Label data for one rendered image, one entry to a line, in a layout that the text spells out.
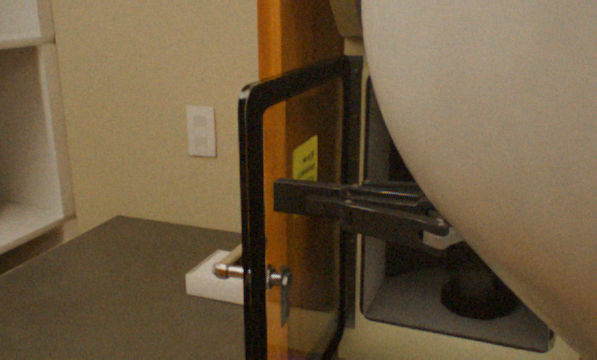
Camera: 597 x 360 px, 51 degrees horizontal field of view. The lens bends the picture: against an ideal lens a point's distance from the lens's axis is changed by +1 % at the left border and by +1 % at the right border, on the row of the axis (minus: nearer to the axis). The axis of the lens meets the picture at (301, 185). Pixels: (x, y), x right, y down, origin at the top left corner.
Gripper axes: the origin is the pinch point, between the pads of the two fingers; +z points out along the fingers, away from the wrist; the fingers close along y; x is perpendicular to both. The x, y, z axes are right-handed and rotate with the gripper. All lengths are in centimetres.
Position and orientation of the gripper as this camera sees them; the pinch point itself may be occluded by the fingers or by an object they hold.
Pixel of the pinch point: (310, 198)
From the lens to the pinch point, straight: 57.8
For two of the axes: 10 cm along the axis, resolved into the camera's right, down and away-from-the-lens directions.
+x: 0.0, 9.5, 3.0
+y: -3.5, 2.8, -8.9
